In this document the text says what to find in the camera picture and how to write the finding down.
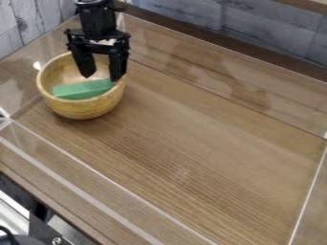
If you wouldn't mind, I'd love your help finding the black cable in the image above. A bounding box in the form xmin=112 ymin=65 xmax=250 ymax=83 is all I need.
xmin=0 ymin=225 xmax=17 ymax=245

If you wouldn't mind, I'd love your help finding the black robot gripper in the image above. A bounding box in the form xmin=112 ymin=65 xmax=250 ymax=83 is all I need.
xmin=64 ymin=0 xmax=130 ymax=81

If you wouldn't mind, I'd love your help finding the round wooden bowl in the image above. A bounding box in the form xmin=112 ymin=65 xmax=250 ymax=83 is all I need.
xmin=36 ymin=52 xmax=126 ymax=120

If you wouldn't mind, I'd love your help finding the clear acrylic corner bracket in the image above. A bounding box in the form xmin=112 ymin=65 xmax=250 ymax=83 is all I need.
xmin=116 ymin=12 xmax=125 ymax=32

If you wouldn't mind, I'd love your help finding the green rectangular block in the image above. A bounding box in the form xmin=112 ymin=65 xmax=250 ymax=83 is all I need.
xmin=52 ymin=78 xmax=114 ymax=100

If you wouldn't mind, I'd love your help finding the clear acrylic tray wall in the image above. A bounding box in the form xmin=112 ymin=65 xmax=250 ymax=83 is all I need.
xmin=0 ymin=7 xmax=327 ymax=245

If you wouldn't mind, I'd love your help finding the black metal bracket with bolt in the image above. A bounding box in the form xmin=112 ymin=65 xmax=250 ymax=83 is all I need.
xmin=28 ymin=213 xmax=73 ymax=245

